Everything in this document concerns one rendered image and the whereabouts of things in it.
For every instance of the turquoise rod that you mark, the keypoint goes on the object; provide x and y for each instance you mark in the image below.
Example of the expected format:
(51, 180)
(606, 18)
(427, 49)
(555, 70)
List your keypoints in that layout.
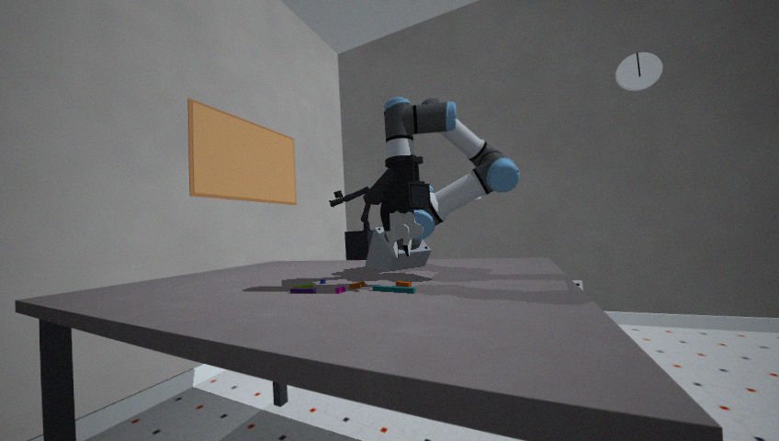
(394, 289)

